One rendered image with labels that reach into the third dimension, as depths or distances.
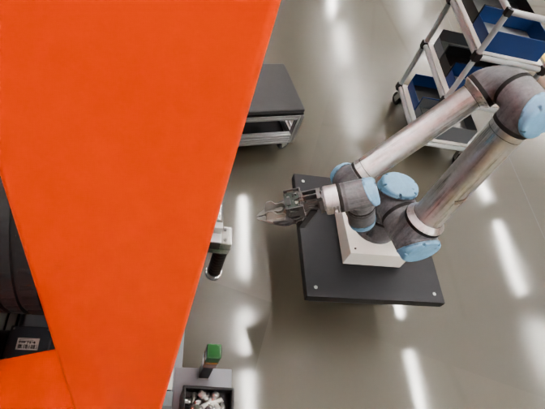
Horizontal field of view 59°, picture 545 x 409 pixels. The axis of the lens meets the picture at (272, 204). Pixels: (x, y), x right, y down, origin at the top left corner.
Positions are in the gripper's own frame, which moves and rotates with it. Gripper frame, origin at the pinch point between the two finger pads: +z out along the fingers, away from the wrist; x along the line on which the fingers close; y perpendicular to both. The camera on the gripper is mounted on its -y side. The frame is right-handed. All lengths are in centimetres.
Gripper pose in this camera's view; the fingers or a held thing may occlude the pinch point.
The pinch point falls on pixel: (261, 217)
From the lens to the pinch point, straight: 153.0
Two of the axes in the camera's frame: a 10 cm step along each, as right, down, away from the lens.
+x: 1.2, 8.2, -5.5
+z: -9.8, 2.0, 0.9
